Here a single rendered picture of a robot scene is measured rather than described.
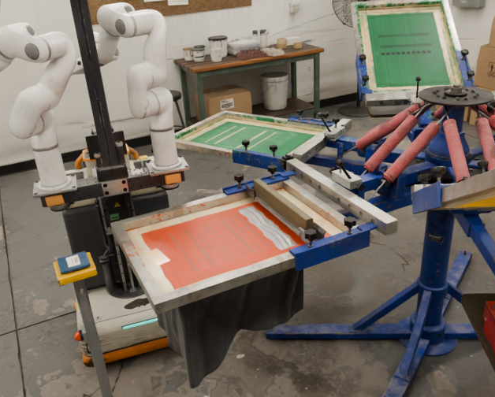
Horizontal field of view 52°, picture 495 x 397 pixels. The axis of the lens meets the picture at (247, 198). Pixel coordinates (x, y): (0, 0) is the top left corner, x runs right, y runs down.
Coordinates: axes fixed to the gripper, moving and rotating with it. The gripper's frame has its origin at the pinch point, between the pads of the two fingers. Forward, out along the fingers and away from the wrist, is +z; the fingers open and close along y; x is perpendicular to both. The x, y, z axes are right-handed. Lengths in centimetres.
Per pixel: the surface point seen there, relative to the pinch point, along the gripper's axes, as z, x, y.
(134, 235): -31, -73, -33
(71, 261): -20, -73, -57
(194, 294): -68, -90, -63
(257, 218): -72, -82, -11
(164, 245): -45, -79, -37
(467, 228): -144, -110, 13
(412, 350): -106, -173, 39
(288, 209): -88, -80, -17
